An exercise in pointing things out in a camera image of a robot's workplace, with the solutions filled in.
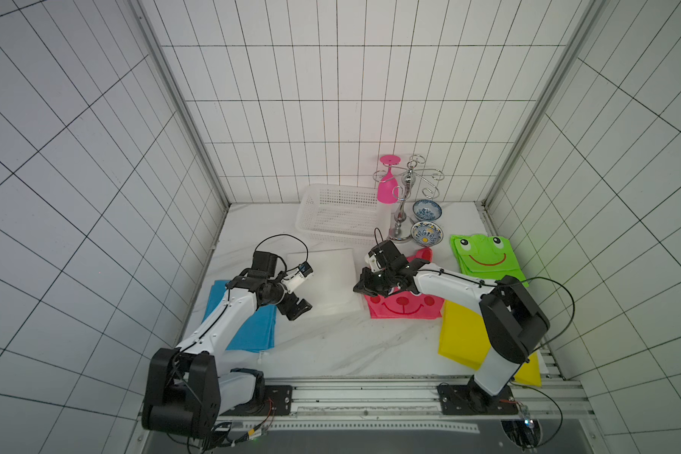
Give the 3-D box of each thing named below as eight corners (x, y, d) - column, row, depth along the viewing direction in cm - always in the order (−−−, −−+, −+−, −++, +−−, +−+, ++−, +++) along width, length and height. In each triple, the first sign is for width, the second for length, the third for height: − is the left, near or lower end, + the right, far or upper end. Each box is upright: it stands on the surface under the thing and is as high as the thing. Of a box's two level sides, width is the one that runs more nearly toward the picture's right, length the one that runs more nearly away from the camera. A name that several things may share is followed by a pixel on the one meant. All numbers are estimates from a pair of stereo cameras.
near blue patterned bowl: (413, 246, 106) (414, 240, 104) (409, 227, 112) (410, 221, 110) (442, 246, 106) (445, 240, 104) (437, 227, 112) (440, 221, 110)
